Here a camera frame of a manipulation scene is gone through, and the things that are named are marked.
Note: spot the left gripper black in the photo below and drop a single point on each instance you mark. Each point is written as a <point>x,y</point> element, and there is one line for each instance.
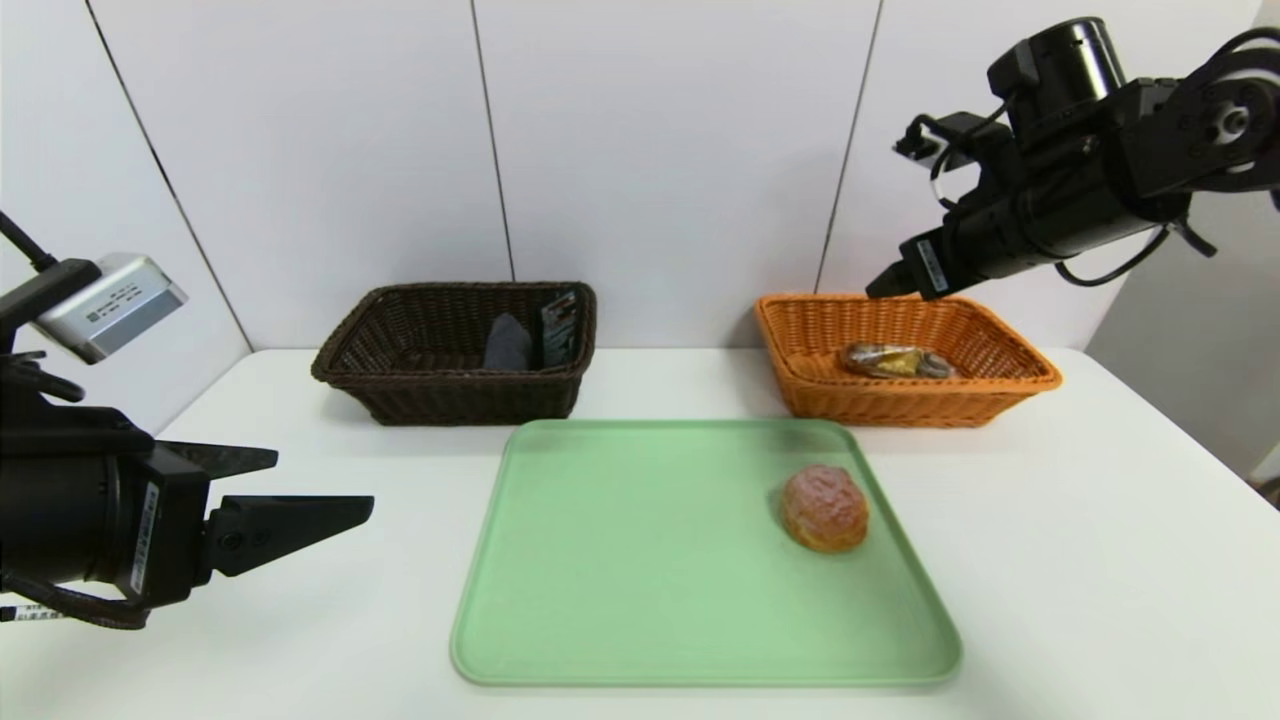
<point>160,540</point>

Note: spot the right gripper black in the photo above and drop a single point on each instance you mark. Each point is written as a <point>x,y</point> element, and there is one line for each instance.
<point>934,263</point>

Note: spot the gold snack roll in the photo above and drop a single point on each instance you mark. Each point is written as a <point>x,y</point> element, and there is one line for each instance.
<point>895,362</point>

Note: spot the grey cloth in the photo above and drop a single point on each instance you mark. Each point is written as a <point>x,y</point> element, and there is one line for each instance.
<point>508,345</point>

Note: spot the black cosmetic tube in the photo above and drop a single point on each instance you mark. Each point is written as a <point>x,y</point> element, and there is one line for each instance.
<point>560,325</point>

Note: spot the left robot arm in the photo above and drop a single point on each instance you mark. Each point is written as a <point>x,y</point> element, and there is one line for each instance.
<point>50,500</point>

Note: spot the orange wicker basket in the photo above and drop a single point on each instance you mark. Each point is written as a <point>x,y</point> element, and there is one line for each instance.
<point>900,405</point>

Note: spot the dark brown wicker basket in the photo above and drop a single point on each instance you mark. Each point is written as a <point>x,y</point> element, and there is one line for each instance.
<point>420,395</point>

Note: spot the round pink-topped bun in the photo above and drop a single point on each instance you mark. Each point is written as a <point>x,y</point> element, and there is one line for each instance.
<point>825,508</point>

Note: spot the light green plastic tray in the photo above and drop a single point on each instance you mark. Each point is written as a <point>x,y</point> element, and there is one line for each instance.
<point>620,580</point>

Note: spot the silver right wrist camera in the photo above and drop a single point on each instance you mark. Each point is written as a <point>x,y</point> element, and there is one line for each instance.
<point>935,135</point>

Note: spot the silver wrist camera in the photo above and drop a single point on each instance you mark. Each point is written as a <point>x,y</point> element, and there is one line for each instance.
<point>935,135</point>
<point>115,305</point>

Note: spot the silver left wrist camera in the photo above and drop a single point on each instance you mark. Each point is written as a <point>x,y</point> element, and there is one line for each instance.
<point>115,305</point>

